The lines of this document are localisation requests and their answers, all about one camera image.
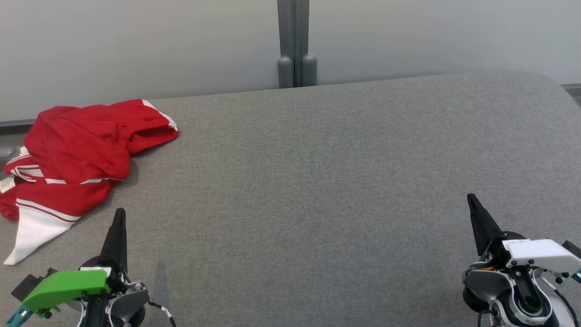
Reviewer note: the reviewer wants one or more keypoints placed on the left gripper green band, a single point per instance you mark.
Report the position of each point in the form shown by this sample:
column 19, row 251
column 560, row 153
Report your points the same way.
column 63, row 286

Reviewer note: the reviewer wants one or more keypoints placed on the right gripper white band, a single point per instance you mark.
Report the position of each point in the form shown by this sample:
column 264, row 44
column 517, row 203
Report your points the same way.
column 540, row 254

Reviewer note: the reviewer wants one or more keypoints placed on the red white sleeveless jersey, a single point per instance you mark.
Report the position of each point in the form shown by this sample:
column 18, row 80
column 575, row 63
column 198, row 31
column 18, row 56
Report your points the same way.
column 59, row 200

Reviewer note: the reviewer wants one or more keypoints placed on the red shorts with white stripe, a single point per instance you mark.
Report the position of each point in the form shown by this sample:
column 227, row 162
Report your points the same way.
column 81, row 136

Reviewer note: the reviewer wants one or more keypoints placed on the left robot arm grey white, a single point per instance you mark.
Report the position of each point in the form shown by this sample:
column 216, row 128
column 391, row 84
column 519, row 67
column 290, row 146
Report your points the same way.
column 131, row 299

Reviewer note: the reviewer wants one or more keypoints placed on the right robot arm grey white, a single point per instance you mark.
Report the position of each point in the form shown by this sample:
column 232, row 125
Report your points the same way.
column 485, row 284

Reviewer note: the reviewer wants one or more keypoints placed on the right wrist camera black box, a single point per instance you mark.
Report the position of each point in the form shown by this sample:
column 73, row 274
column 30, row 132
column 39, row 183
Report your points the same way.
column 573, row 249

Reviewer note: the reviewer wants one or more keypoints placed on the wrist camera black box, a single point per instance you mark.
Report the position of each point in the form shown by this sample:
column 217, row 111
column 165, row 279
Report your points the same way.
column 573, row 249
column 26, row 285

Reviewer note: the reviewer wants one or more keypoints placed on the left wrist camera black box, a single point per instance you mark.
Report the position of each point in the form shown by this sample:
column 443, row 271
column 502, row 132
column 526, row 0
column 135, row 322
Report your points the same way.
column 26, row 285

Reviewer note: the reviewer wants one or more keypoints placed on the grey wall bottom rail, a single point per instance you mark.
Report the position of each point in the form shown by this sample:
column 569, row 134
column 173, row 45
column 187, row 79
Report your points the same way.
column 573, row 91
column 16, row 126

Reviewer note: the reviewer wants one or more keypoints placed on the grey double post with latch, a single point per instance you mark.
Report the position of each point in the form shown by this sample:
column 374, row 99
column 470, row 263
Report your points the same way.
column 287, row 36

